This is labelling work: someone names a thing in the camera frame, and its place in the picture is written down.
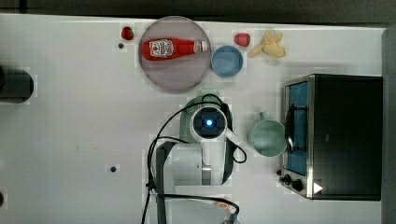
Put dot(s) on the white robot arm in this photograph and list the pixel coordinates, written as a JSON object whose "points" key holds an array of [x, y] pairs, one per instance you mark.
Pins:
{"points": [[204, 161]]}

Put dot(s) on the red ketchup bottle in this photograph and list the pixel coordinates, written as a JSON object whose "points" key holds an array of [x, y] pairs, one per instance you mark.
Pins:
{"points": [[163, 49]]}

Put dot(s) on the silver toaster oven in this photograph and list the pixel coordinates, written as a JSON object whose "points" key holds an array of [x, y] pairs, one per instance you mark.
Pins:
{"points": [[333, 133]]}

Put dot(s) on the mint green plastic mug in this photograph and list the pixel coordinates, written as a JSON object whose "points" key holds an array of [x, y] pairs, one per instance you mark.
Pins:
{"points": [[267, 136]]}

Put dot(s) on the grey round plate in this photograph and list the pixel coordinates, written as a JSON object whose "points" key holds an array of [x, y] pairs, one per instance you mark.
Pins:
{"points": [[182, 73]]}

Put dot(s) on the blue plastic bowl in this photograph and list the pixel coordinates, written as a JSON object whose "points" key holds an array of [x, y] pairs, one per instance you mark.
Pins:
{"points": [[227, 61]]}

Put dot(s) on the red tomato toy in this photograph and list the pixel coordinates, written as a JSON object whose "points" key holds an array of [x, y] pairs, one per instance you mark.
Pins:
{"points": [[127, 33]]}

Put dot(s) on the red strawberry toy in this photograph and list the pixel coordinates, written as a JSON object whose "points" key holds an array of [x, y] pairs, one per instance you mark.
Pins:
{"points": [[242, 39]]}

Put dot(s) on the yellow peeled banana toy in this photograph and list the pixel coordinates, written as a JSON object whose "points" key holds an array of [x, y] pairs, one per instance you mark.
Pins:
{"points": [[269, 45]]}

